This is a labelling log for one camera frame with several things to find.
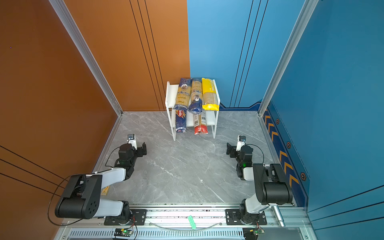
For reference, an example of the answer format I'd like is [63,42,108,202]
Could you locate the blue Barilla spaghetti box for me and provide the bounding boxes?
[175,108,187,133]

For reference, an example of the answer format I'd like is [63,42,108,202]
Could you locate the silver metal cylinder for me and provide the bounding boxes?
[270,205,286,228]

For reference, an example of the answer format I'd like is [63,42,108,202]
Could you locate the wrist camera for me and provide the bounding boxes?
[236,135,246,152]
[127,134,137,150]

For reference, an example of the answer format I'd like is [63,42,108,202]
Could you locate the green ridged plastic piece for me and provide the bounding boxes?
[188,216,197,230]

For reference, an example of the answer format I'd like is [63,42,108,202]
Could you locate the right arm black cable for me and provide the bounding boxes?
[247,143,265,165]

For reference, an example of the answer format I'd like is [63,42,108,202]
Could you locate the Ankara spaghetti bag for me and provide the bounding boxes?
[173,78,192,110]
[188,78,203,114]

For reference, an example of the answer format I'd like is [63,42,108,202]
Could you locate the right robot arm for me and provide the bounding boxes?
[226,142,293,227]

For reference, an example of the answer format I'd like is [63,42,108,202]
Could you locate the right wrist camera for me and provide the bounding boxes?
[236,135,246,152]

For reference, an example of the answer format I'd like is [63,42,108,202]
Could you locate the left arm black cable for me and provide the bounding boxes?
[47,146,121,226]

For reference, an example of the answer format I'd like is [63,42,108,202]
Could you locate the yellow label tag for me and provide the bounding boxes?
[101,186,110,196]

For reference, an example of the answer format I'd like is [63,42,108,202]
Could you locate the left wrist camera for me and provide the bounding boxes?
[127,134,137,150]

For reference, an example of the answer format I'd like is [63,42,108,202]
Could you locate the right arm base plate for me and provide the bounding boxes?
[225,209,268,226]

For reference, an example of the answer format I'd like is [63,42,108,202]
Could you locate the aluminium front rail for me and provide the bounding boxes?
[55,204,317,240]

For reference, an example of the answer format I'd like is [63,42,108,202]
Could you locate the green circuit board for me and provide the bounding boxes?
[243,228,265,240]
[114,229,134,238]

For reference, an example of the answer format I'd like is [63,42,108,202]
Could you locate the white two-tier shelf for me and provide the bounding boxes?
[165,82,219,141]

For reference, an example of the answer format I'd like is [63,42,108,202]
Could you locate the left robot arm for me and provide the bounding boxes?
[55,143,147,225]

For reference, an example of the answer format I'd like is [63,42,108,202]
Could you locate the red-ended spaghetti bag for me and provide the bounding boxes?
[194,112,208,135]

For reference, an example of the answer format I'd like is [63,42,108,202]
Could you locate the right green circuit board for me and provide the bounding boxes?
[243,228,265,240]

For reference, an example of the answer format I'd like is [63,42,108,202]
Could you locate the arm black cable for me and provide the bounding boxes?
[247,143,265,165]
[47,146,121,226]

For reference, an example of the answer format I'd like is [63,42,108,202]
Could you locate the left green circuit board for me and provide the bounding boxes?
[114,229,134,238]

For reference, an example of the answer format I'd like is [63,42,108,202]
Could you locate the yellow Pastatime spaghetti bag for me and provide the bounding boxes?
[202,78,220,111]

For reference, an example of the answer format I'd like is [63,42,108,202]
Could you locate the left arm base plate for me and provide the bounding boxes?
[104,209,147,226]

